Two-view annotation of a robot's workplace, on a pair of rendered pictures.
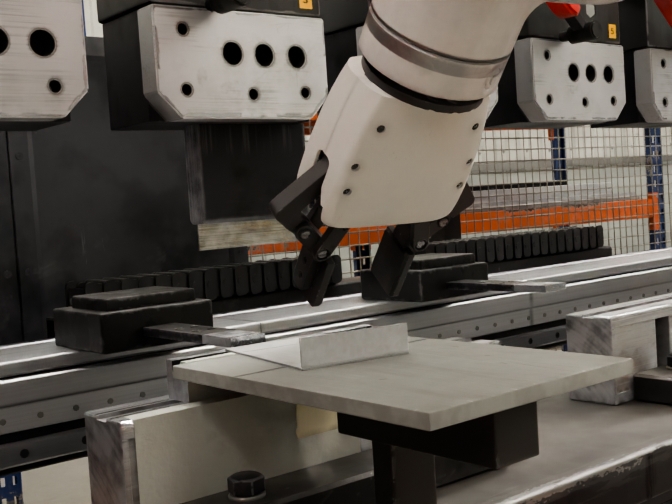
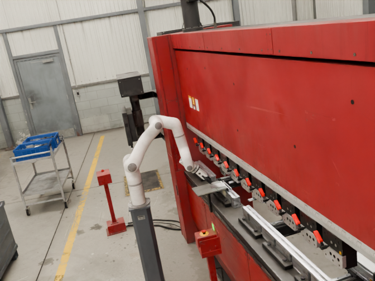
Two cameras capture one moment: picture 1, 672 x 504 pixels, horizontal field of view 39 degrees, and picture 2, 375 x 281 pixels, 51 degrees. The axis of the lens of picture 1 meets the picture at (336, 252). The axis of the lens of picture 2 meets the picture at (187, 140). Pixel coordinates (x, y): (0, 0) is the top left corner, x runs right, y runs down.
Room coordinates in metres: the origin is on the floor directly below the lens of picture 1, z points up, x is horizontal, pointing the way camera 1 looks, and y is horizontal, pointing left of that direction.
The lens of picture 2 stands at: (1.85, -2.90, 2.38)
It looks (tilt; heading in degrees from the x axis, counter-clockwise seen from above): 17 degrees down; 115
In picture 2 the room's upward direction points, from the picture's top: 9 degrees counter-clockwise
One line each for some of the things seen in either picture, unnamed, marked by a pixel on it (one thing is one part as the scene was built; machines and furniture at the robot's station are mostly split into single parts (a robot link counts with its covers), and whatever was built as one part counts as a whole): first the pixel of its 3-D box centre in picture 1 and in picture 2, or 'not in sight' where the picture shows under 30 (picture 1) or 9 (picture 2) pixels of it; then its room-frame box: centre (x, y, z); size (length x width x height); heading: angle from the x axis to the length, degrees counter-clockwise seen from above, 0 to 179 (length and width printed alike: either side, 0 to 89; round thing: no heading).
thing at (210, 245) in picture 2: not in sight; (207, 239); (0.73, -0.44, 0.75); 0.20 x 0.16 x 0.18; 124
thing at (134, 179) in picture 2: not in sight; (131, 169); (0.11, -0.34, 1.30); 0.19 x 0.12 x 0.24; 126
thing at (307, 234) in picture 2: not in sight; (315, 227); (1.61, -1.01, 1.26); 0.15 x 0.09 x 0.17; 129
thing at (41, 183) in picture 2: not in sight; (45, 173); (-2.69, 1.42, 0.47); 0.90 x 0.66 x 0.95; 120
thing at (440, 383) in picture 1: (386, 369); (208, 188); (0.64, -0.03, 1.00); 0.26 x 0.18 x 0.01; 39
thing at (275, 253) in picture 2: not in sight; (277, 255); (1.34, -0.75, 0.89); 0.30 x 0.05 x 0.03; 129
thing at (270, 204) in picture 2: not in sight; (277, 198); (1.36, -0.70, 1.26); 0.15 x 0.09 x 0.17; 129
